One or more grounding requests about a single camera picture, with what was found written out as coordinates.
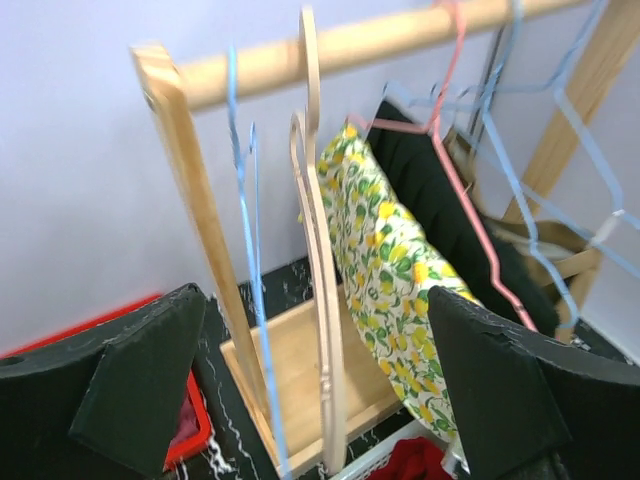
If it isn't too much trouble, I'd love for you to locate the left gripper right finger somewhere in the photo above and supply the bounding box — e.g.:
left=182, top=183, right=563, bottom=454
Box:
left=428, top=287, right=639, bottom=479

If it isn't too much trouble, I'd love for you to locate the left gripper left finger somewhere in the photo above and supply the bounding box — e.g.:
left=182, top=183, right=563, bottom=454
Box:
left=1, top=283, right=206, bottom=478

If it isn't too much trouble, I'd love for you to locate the red skirt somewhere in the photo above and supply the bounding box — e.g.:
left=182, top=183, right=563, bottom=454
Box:
left=370, top=437, right=451, bottom=480

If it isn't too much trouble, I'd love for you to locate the yellow floral garment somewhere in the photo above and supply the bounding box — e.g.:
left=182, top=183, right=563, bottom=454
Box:
left=316, top=124, right=474, bottom=442

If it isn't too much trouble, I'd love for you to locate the light blue wire hanger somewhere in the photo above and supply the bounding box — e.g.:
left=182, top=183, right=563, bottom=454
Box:
left=227, top=45, right=292, bottom=479

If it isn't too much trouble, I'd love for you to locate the wooden hanger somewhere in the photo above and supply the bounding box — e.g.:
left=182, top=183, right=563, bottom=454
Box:
left=289, top=6, right=347, bottom=475

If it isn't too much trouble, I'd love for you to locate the pink wire hanger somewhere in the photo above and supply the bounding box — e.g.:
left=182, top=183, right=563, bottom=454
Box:
left=344, top=0, right=539, bottom=334

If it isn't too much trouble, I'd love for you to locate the red plastic bin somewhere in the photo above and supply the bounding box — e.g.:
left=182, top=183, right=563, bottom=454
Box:
left=1, top=292, right=213, bottom=472

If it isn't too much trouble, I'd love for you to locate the tan garment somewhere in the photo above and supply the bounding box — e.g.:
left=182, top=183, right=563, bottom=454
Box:
left=444, top=128, right=601, bottom=286

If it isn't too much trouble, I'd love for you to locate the black garment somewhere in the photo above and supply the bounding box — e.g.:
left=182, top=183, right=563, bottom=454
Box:
left=367, top=128, right=560, bottom=337

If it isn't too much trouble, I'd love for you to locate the white plastic basket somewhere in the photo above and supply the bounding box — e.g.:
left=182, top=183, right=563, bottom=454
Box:
left=330, top=420, right=470, bottom=480

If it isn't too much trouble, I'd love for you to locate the empty blue wire hanger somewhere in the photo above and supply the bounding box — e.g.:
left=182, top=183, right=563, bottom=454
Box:
left=439, top=0, right=640, bottom=281

